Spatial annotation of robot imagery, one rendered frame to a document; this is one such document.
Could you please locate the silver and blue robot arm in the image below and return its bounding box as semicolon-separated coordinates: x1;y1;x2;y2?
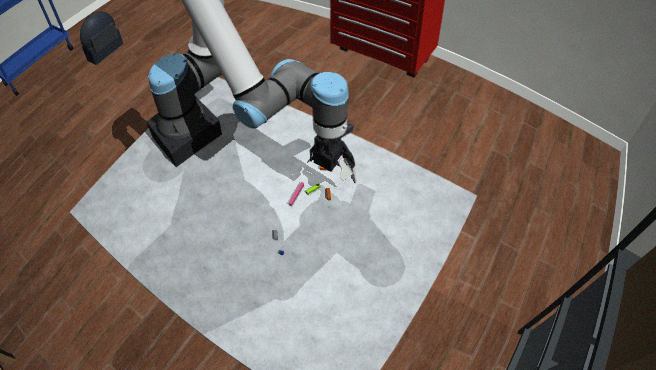
148;0;354;141

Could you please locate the pink rod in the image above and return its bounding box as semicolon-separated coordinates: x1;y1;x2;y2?
289;182;304;206

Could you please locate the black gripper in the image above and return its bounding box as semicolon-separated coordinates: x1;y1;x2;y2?
307;135;356;183

